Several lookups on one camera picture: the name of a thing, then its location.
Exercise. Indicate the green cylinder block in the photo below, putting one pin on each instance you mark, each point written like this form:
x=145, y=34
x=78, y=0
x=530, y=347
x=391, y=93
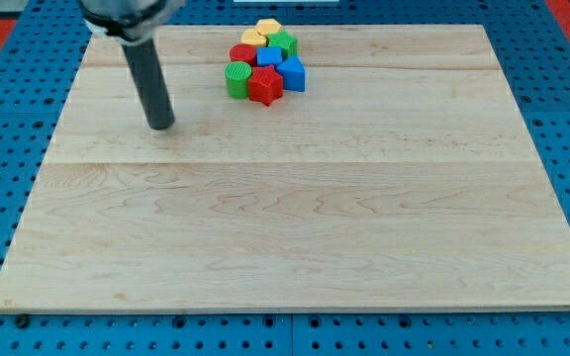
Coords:
x=237, y=74

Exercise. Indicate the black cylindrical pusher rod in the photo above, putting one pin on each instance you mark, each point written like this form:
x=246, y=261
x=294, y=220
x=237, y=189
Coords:
x=145, y=68

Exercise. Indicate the red cylinder block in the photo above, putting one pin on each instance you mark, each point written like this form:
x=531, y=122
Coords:
x=244, y=53

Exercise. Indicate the light wooden board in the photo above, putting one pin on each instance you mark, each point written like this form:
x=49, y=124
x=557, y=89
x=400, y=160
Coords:
x=403, y=179

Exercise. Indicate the red star block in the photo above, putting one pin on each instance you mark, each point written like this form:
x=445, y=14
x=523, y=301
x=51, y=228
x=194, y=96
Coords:
x=265, y=85

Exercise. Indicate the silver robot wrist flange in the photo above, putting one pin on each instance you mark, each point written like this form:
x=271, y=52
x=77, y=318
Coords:
x=127, y=20

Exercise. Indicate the blue triangle block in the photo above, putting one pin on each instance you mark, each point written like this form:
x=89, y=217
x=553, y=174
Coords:
x=294, y=74

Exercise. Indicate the yellow heart block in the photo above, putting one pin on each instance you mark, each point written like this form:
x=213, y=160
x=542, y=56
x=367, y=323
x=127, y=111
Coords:
x=254, y=38

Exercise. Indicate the yellow hexagon block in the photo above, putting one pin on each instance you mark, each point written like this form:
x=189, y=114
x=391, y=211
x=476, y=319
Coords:
x=266, y=27

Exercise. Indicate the blue cube block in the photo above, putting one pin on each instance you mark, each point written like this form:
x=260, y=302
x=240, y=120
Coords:
x=270, y=55

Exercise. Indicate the green star block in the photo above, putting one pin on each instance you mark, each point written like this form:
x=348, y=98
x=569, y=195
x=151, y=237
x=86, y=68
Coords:
x=285, y=41

